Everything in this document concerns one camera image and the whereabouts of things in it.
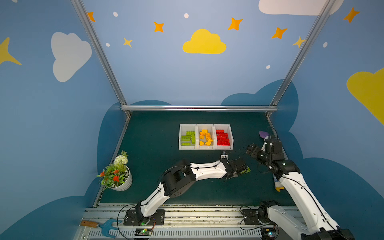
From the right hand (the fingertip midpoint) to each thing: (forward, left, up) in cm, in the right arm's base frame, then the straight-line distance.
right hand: (254, 148), depth 81 cm
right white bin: (+24, +10, -13) cm, 29 cm away
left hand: (-8, +11, -16) cm, 21 cm away
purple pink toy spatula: (+23, -16, -17) cm, 33 cm away
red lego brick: (+15, +14, -14) cm, 25 cm away
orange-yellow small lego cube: (+16, +24, -16) cm, 33 cm away
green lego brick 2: (+19, +38, -16) cm, 45 cm away
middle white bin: (+17, +26, -15) cm, 35 cm away
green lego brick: (-14, +7, 0) cm, 16 cm away
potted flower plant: (-19, +70, -1) cm, 73 cm away
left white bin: (+22, +43, -12) cm, 50 cm away
